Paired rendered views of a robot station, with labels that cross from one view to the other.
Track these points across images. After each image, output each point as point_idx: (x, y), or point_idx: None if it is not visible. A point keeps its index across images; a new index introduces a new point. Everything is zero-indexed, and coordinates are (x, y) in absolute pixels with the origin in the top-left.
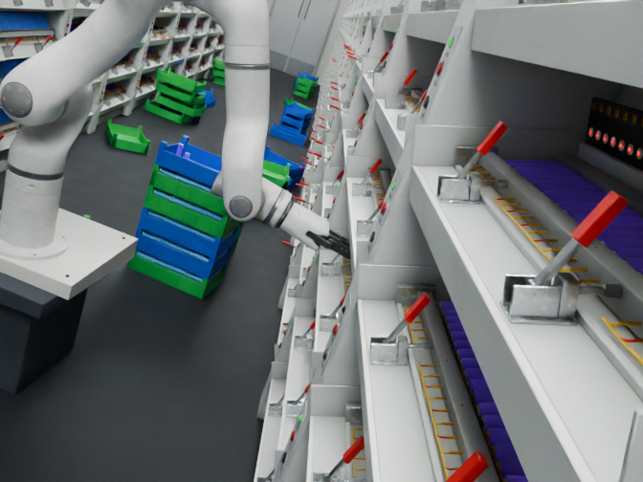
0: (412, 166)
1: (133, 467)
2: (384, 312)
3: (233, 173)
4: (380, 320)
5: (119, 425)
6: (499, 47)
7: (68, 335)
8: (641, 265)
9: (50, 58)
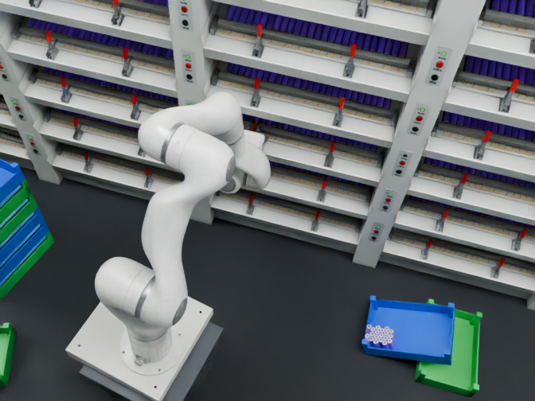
0: (447, 102)
1: (266, 296)
2: (439, 142)
3: (267, 174)
4: (447, 146)
5: (231, 303)
6: (517, 64)
7: None
8: None
9: (173, 275)
